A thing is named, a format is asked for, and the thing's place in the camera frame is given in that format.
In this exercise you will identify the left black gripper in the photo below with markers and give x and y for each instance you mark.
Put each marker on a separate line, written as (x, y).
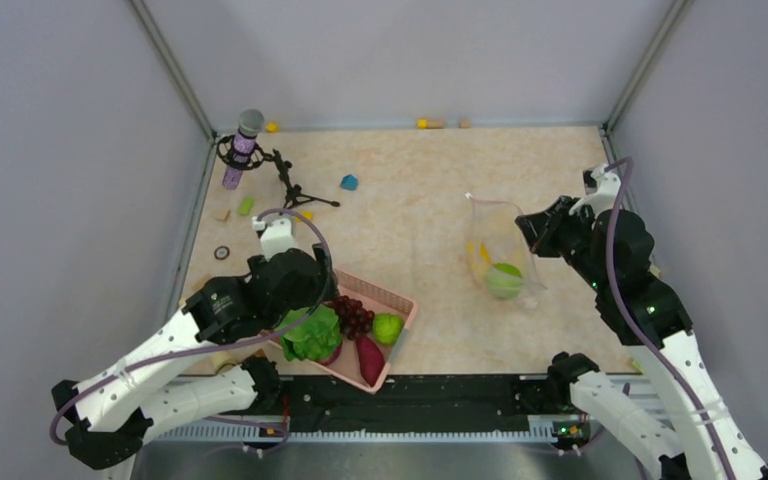
(320, 290)

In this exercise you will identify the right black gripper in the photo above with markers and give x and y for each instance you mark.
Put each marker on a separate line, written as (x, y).
(539, 228)

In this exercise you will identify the clear zip top bag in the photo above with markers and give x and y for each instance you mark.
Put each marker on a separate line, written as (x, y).
(493, 223)

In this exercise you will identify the green apple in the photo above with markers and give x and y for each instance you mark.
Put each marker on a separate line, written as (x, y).
(504, 281)

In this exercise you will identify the yellow lemon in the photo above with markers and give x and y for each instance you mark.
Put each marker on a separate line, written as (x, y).
(478, 259)

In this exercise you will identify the green lettuce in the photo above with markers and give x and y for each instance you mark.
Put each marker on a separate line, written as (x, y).
(314, 338)

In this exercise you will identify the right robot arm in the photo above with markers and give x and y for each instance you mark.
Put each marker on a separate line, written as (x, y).
(610, 250)

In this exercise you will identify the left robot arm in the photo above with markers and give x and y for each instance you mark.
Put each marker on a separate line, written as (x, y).
(107, 419)

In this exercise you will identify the dark red grapes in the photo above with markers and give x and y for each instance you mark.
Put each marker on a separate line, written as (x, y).
(354, 319)

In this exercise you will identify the red onion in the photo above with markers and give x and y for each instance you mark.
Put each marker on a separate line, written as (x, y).
(332, 357)

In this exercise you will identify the green block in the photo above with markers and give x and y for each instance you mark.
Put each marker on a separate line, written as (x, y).
(245, 206)

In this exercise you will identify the pink plastic basket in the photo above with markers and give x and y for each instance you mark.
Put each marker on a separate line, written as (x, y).
(374, 297)

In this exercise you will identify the small wooden cube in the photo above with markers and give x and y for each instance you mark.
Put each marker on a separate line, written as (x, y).
(223, 216)

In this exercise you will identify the green lime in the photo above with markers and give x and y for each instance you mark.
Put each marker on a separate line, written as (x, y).
(387, 327)

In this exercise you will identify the red sweet potato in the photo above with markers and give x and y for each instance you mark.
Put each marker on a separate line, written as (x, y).
(370, 358)

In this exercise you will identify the blue block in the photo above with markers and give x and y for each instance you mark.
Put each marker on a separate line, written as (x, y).
(349, 182)

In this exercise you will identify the yellow and wood cylinder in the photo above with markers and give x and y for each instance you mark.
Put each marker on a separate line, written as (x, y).
(430, 123)

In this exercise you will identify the purple microphone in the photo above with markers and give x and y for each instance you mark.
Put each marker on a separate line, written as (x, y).
(241, 149)

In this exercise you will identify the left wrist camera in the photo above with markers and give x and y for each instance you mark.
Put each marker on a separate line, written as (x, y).
(275, 236)

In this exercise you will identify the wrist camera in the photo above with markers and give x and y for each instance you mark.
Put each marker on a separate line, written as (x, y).
(601, 185)
(275, 236)

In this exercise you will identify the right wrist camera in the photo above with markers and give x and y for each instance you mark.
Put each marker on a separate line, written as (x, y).
(601, 185)

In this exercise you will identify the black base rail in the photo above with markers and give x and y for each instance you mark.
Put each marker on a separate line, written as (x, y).
(421, 404)

